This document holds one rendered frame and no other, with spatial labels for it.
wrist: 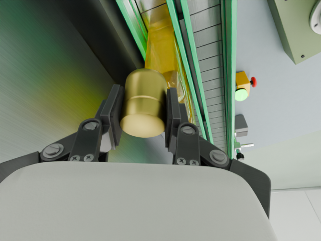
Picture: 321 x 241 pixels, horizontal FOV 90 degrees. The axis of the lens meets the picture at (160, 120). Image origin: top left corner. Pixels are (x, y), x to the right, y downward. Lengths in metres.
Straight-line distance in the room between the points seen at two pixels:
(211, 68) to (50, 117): 0.40
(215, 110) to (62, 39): 0.50
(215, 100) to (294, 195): 5.94
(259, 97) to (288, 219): 5.55
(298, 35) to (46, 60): 0.58
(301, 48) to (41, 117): 0.64
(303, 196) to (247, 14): 6.12
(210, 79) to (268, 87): 0.36
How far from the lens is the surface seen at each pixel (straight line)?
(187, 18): 0.32
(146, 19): 0.41
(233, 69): 0.40
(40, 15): 0.29
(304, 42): 0.64
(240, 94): 0.64
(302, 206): 6.40
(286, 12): 0.56
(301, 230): 6.27
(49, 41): 0.28
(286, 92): 0.89
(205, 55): 0.46
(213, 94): 0.56
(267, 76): 0.77
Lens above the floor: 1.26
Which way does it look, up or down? 37 degrees down
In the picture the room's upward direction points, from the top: 180 degrees counter-clockwise
